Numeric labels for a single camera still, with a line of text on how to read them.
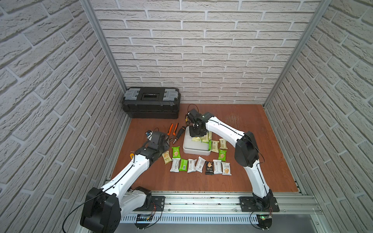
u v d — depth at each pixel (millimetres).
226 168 851
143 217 725
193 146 945
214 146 945
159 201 749
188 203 754
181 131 999
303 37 803
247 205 740
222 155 897
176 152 918
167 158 894
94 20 741
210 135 815
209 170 843
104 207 388
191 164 866
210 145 920
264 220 704
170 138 987
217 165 858
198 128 687
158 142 635
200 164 867
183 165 856
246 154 551
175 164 854
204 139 950
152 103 985
